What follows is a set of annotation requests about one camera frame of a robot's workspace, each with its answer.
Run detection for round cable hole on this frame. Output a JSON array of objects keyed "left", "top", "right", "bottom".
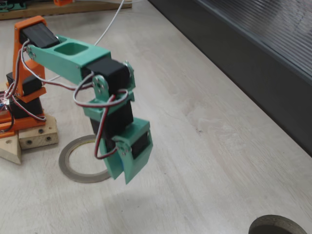
[{"left": 248, "top": 214, "right": 308, "bottom": 234}]

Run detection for grey ring of tape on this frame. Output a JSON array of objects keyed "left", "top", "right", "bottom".
[{"left": 58, "top": 134, "right": 115, "bottom": 184}]

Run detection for wooden base block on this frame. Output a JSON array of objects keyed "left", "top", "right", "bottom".
[{"left": 19, "top": 116, "right": 59, "bottom": 150}]

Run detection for grey desk divider panel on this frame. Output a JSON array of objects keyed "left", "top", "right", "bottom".
[{"left": 148, "top": 0, "right": 312, "bottom": 158}]

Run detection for white usb cable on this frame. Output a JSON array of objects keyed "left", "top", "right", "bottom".
[{"left": 43, "top": 0, "right": 144, "bottom": 82}]

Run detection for flat wooden board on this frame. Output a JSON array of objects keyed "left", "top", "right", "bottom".
[{"left": 0, "top": 0, "right": 132, "bottom": 20}]

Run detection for light wooden plank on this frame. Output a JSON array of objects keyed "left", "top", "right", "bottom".
[{"left": 0, "top": 133, "right": 23, "bottom": 166}]

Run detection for red white black servo wires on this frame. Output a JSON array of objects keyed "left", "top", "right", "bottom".
[{"left": 4, "top": 40, "right": 130, "bottom": 160}]

